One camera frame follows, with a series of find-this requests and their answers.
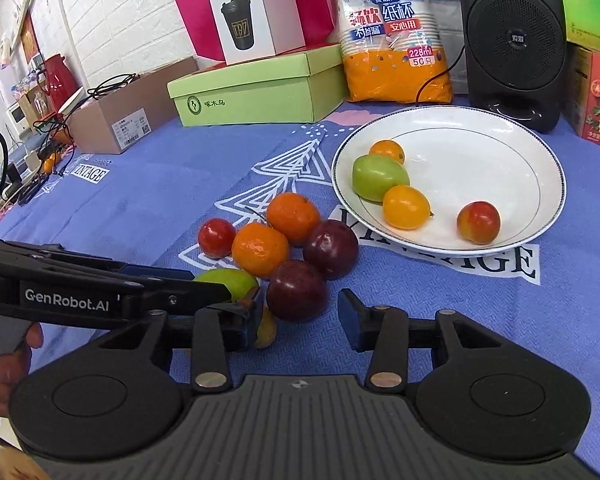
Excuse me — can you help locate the black speaker cable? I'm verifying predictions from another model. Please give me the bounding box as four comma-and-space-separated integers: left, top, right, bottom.
414, 44, 467, 108

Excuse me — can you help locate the green shoe box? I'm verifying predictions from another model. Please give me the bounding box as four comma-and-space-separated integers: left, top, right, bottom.
168, 44, 349, 127

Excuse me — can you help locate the paper cups package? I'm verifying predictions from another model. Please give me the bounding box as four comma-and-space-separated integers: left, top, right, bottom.
329, 0, 453, 104

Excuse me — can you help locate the blue patterned tablecloth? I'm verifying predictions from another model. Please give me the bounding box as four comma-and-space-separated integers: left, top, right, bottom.
0, 103, 600, 472

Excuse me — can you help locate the yellow kumquat large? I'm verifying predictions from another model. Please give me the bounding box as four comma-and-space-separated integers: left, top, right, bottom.
382, 185, 432, 230

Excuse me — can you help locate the black loudspeaker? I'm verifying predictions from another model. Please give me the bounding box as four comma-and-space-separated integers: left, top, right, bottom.
460, 0, 567, 132

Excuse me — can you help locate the red yellow plum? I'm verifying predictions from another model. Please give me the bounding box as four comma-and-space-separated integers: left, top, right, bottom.
456, 200, 501, 245

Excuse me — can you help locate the dark purple plum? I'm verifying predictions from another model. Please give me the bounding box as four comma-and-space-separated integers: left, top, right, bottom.
266, 260, 328, 323
302, 220, 358, 281

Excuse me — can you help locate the brown cardboard box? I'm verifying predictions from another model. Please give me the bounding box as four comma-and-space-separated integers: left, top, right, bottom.
67, 58, 198, 155

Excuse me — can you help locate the orange tangerine back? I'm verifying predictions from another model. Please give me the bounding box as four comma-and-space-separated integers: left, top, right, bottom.
266, 192, 321, 247

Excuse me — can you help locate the white cup box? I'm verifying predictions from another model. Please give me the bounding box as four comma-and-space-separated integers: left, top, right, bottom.
209, 0, 306, 65

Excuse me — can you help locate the orange tangerine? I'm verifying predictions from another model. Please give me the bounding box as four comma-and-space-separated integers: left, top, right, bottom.
266, 192, 321, 247
232, 222, 290, 280

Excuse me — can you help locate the green apple fruit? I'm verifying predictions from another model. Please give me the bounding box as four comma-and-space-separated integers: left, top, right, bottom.
352, 154, 411, 203

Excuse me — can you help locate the red kettle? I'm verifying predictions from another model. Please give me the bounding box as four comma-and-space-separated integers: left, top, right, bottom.
36, 54, 79, 112

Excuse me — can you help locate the brown longan fruit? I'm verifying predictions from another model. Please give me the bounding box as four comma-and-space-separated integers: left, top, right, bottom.
253, 307, 277, 349

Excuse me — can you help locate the orange tangerine front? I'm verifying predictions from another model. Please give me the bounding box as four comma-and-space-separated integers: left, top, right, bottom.
232, 222, 290, 280

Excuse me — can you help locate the red cracker box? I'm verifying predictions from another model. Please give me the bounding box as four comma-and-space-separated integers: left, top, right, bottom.
562, 44, 600, 146

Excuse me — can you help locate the person's left hand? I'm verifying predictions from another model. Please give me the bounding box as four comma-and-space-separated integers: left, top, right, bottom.
0, 323, 43, 417

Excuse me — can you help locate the small red tomato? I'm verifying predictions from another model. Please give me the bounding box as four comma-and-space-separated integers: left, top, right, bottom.
197, 218, 236, 259

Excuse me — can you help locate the small orange kumquat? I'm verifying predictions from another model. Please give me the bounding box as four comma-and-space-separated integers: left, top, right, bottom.
368, 140, 405, 165

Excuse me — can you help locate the white ceramic plate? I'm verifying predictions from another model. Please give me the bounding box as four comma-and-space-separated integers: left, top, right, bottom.
332, 105, 567, 258

